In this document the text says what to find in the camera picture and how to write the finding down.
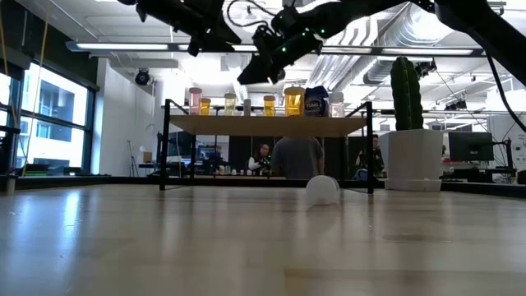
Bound yellow cable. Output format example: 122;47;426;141
20;7;51;178

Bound black ceiling spotlight cluster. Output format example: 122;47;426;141
414;58;438;79
443;95;468;112

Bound black computer monitor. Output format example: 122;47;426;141
447;131;496;163

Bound black metal stand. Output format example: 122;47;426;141
0;124;26;176

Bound green cactus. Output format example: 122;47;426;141
389;56;425;132

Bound silver ventilation duct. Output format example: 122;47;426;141
362;12;468;86

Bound pink pill bottle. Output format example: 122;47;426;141
188;86;203;117

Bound person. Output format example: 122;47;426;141
270;136;325;180
247;143;272;177
355;134;387;180

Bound pale yellow pill bottle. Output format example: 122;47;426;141
224;93;238;117

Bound wooden shelf black legs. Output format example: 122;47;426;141
159;98;376;195

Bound large amber pill bottle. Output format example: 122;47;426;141
284;85;307;118

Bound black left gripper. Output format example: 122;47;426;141
136;0;242;58

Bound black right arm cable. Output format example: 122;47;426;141
486;52;526;135

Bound clear bottle white screw cap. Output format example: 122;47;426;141
328;91;345;118

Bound white planter pot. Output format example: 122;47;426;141
376;128;445;192

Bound black background equipment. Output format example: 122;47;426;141
196;141;229;176

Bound long ceiling light bar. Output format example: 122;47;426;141
65;39;486;58

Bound black aluminium table frame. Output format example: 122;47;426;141
0;174;526;199

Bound black tripod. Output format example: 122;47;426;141
126;139;140;178

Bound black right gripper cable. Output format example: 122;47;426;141
227;0;291;29

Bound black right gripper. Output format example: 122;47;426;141
237;7;325;86

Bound blue Tums bottle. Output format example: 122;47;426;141
304;85;330;118

